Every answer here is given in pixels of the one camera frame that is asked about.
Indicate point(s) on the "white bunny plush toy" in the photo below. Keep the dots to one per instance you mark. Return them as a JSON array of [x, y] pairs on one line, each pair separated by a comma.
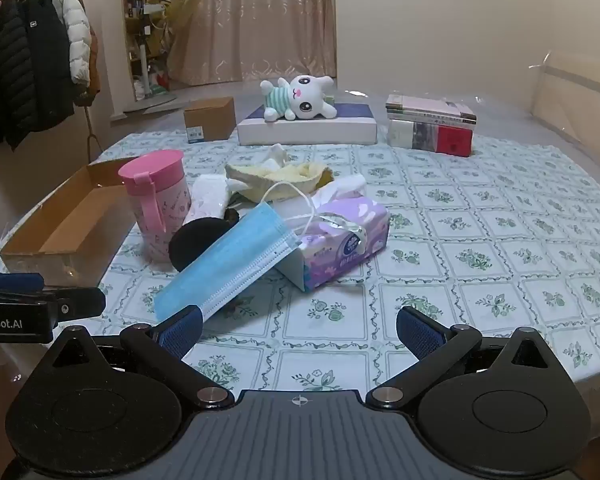
[[305, 97]]

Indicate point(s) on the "black jacket with white logo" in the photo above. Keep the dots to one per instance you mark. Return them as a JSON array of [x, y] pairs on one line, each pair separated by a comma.
[[47, 60]]

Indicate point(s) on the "white puffer jacket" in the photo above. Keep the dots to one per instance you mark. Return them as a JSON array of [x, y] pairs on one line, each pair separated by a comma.
[[77, 35]]

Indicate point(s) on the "small green box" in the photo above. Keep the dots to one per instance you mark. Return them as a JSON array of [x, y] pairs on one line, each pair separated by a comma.
[[330, 100]]

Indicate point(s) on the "pink lidded cup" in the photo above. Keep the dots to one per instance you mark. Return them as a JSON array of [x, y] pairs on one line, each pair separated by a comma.
[[152, 172]]

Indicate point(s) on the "small closed cardboard box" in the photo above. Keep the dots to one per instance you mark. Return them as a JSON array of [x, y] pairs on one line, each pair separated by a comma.
[[212, 120]]

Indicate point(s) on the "floral tablecloth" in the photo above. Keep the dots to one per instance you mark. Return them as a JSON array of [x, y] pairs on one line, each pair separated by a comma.
[[480, 240]]

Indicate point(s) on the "brown jacket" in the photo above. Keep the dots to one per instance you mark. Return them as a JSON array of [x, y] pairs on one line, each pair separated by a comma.
[[94, 76]]

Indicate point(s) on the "stack of books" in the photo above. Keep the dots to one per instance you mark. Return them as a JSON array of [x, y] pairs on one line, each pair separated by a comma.
[[430, 135]]

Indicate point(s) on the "purple tissue pack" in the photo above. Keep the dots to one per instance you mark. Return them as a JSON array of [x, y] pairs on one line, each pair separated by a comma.
[[340, 242]]

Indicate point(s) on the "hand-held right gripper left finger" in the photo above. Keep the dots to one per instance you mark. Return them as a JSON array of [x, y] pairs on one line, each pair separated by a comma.
[[180, 332]]

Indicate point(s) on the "brass coat rack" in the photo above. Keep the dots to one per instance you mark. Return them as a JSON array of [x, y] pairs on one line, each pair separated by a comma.
[[88, 120]]

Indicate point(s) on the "blue face mask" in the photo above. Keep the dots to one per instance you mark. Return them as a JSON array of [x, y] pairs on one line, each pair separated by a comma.
[[230, 260]]

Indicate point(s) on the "standing fan in yellow plastic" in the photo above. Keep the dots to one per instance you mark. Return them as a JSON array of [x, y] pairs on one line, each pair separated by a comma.
[[187, 2]]

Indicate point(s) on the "white flat box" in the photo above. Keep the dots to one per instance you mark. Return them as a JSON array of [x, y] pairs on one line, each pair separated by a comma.
[[305, 132]]

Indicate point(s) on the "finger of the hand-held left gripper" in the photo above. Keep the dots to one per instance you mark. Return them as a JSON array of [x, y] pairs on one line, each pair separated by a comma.
[[80, 302], [17, 281]]

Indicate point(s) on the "beige curtain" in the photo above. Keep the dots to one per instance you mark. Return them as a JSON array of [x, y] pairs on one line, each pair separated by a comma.
[[270, 20]]

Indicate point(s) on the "pale yellow towel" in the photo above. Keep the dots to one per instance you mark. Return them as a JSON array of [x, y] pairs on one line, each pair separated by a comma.
[[292, 175]]

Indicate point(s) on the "black puffer jacket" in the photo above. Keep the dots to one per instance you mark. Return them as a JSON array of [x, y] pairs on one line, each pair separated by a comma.
[[5, 70]]

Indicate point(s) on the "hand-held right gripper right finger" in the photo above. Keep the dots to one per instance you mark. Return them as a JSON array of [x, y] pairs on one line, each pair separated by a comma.
[[420, 334]]

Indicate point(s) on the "cardboard tray box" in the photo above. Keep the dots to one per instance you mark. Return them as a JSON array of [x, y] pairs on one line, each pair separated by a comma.
[[65, 225]]

